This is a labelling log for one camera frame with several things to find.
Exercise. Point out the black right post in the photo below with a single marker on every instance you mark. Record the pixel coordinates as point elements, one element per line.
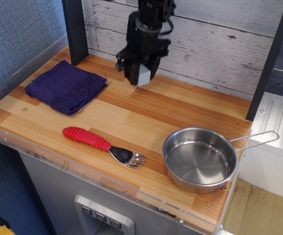
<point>266,72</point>

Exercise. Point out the yellow object bottom left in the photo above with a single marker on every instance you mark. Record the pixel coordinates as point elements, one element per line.
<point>6,231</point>

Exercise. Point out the silver button panel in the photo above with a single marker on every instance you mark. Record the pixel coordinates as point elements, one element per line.
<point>97,219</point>

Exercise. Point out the small steel pan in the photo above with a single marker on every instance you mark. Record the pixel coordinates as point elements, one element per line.
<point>199,160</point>

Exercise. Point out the black post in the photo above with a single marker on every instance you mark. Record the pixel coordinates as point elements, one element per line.
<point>266,72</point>
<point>76,32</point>

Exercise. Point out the black left post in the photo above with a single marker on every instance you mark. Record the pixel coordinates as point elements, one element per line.
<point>76,32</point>

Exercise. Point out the grey square block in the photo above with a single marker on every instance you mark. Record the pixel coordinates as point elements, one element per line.
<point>144,76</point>

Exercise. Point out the red handled metal fork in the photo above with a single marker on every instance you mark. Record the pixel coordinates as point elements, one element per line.
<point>123,156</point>

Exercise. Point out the purple folded cloth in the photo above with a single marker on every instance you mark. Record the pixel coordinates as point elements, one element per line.
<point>66,88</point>

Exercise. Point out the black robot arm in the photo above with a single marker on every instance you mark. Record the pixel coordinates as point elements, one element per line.
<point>164,8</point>

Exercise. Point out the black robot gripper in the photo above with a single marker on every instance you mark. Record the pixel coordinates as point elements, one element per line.
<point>143,46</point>

